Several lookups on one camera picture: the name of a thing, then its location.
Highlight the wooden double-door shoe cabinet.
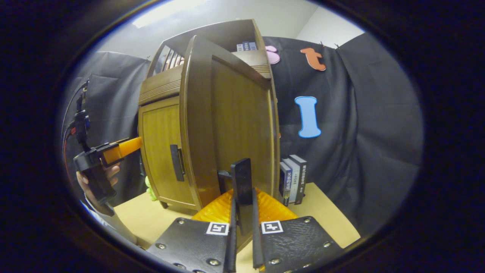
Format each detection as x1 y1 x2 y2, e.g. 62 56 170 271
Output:
138 19 282 211

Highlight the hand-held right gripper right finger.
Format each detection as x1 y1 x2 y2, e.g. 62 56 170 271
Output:
252 188 345 273

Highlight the black cable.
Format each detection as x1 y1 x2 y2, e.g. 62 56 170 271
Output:
63 80 91 129

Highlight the wooden shoe cabinet door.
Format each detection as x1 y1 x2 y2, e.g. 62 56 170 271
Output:
138 96 197 210
180 35 282 211

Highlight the black spine book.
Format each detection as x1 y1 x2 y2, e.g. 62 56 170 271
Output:
290 154 308 205

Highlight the green frog plush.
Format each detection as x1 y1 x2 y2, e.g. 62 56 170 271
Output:
145 176 158 201

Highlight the red cable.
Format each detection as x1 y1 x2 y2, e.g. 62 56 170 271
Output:
63 128 77 171

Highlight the blue spine book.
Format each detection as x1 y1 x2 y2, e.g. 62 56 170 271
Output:
280 161 292 207

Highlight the black door handle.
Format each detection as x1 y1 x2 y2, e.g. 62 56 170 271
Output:
218 158 253 235
170 144 186 182

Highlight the white spine book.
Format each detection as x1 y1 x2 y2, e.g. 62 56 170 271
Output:
284 158 300 205

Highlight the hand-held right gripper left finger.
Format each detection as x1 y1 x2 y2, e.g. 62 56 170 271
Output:
146 188 238 273

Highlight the black backdrop cloth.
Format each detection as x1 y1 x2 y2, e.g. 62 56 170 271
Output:
63 32 424 237

